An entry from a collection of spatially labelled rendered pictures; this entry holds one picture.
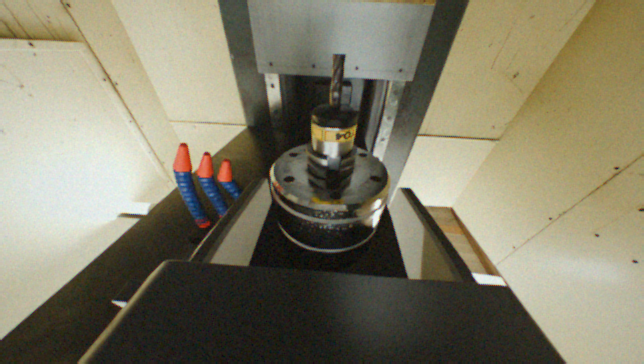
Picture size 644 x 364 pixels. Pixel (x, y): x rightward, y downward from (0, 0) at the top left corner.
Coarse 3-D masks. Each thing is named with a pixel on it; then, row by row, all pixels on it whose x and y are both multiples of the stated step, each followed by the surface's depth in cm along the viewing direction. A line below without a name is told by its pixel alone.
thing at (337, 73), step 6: (336, 54) 15; (342, 54) 15; (336, 60) 15; (342, 60) 15; (336, 66) 15; (342, 66) 15; (336, 72) 16; (342, 72) 16; (336, 78) 16; (342, 78) 16; (336, 84) 16; (342, 84) 17; (330, 90) 17; (336, 90) 16; (330, 96) 17; (336, 96) 17; (330, 102) 17; (336, 102) 17; (336, 108) 17
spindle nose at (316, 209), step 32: (288, 160) 23; (288, 192) 18; (320, 192) 18; (352, 192) 18; (384, 192) 19; (288, 224) 20; (320, 224) 18; (352, 224) 18; (320, 256) 21; (352, 256) 22
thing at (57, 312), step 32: (256, 128) 64; (288, 128) 65; (256, 160) 46; (224, 192) 35; (160, 224) 28; (192, 224) 29; (384, 224) 30; (128, 256) 24; (160, 256) 24; (256, 256) 25; (288, 256) 25; (384, 256) 25; (64, 288) 20; (96, 288) 21; (32, 320) 18; (64, 320) 18; (96, 320) 18; (0, 352) 16; (32, 352) 16; (64, 352) 16
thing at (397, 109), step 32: (224, 0) 47; (448, 0) 44; (224, 32) 52; (448, 32) 48; (256, 64) 56; (256, 96) 62; (288, 96) 61; (320, 96) 61; (352, 96) 67; (384, 96) 59; (416, 96) 59; (384, 128) 62; (416, 128) 65; (384, 160) 74
